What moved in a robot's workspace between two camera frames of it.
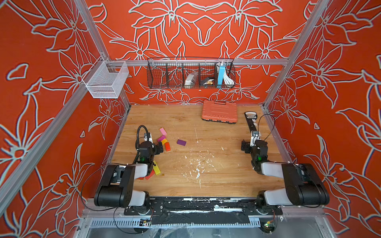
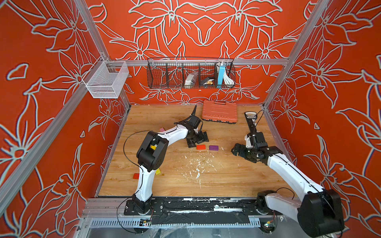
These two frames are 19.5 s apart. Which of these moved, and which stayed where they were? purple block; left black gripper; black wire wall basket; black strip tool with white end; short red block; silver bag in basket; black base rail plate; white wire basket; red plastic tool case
Moved: short red block; left black gripper; purple block
Stayed: black base rail plate; silver bag in basket; white wire basket; red plastic tool case; black wire wall basket; black strip tool with white end
